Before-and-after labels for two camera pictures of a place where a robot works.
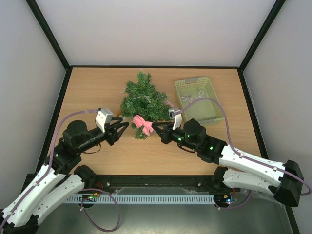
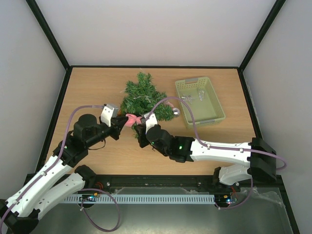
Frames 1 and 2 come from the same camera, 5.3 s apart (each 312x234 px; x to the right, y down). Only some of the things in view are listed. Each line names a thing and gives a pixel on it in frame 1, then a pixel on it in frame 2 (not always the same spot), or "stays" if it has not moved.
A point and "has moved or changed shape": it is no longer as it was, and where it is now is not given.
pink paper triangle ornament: [167, 102] stays
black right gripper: [165, 133] -> [142, 136]
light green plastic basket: [205, 111] stays
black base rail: [185, 184] stays
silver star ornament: [187, 97] stays
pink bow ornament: [140, 122] has moved or changed shape
